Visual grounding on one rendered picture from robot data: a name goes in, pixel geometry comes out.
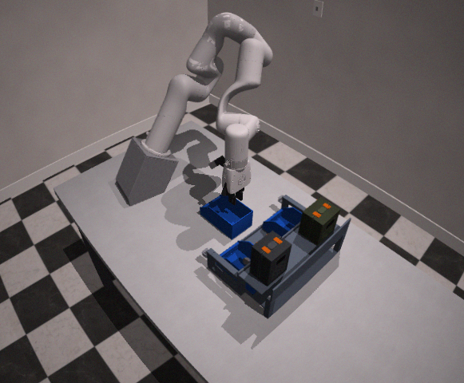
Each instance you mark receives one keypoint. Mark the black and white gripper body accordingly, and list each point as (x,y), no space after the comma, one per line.
(236,179)

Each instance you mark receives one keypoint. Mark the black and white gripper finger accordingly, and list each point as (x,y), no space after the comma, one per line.
(231,198)
(239,194)

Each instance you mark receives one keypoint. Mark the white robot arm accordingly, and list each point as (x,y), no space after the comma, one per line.
(204,61)

